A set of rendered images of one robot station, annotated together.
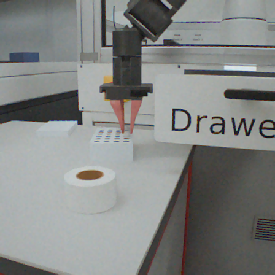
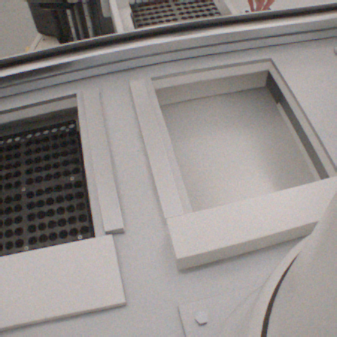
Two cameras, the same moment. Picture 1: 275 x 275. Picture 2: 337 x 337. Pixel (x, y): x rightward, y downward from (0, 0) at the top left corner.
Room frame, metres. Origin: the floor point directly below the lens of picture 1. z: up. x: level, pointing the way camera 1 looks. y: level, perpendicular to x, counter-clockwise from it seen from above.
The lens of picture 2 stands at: (1.18, -0.57, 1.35)
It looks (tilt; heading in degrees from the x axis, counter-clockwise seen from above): 56 degrees down; 152
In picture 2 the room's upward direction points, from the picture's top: 3 degrees counter-clockwise
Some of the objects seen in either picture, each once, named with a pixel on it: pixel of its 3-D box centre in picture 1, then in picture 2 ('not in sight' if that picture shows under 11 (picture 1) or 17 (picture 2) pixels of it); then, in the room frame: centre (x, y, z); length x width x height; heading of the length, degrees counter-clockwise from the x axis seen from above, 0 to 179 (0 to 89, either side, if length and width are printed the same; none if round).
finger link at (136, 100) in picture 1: (124, 110); not in sight; (0.57, 0.03, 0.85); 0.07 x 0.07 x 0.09; 87
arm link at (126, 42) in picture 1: (127, 43); not in sight; (0.57, 0.02, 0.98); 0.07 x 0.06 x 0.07; 0
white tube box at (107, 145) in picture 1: (113, 143); not in sight; (0.58, 0.05, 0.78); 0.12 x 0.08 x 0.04; 1
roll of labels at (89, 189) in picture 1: (90, 188); not in sight; (0.35, 0.06, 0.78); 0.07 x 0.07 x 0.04
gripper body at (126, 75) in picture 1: (127, 75); not in sight; (0.57, 0.02, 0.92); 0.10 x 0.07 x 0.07; 87
